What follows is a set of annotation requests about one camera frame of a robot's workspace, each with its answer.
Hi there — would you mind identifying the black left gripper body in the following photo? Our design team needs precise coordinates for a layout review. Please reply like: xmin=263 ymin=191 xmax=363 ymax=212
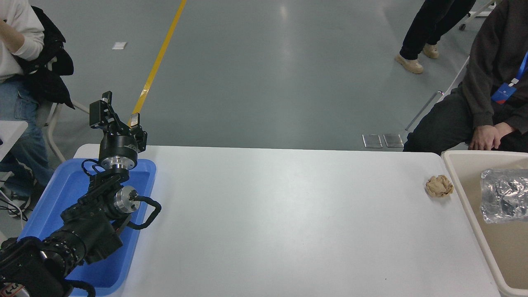
xmin=99 ymin=133 xmax=139 ymax=162

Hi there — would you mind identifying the foil tray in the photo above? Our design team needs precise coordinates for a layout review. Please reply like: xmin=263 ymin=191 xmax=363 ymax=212
xmin=480 ymin=168 xmax=528 ymax=224

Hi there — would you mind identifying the person's hand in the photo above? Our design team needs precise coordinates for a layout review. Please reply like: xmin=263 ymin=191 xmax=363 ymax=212
xmin=493 ymin=122 xmax=517 ymax=139
xmin=469 ymin=125 xmax=502 ymax=151
xmin=0 ymin=20 xmax=24 ymax=55

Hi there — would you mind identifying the blue plastic tray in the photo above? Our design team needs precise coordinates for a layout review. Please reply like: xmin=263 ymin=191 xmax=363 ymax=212
xmin=19 ymin=158 xmax=157 ymax=297

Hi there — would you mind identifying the black jacket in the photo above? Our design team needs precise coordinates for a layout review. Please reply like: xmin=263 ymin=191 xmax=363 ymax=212
xmin=14 ymin=5 xmax=75 ymax=110

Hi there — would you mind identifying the small white table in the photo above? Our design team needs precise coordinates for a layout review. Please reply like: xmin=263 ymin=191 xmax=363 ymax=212
xmin=0 ymin=121 xmax=28 ymax=161

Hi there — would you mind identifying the crumpled tan paper ball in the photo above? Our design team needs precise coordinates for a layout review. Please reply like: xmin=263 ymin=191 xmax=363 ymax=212
xmin=425 ymin=174 xmax=454 ymax=198

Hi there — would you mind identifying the standing person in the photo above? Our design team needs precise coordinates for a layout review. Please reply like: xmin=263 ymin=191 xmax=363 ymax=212
xmin=394 ymin=0 xmax=477 ymax=75

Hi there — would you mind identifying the large pale bin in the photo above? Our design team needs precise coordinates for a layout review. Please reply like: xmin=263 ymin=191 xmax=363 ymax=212
xmin=441 ymin=150 xmax=528 ymax=297

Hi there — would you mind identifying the white chair frame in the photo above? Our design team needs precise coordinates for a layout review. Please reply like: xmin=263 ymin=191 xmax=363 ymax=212
xmin=41 ymin=56 xmax=90 ymax=163

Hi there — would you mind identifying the white wheeled frame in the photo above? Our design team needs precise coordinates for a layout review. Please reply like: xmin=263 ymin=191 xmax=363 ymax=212
xmin=459 ymin=0 xmax=498 ymax=31

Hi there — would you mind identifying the blue lanyard badge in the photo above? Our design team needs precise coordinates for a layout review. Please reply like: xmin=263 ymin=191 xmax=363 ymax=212
xmin=491 ymin=50 xmax=528 ymax=105

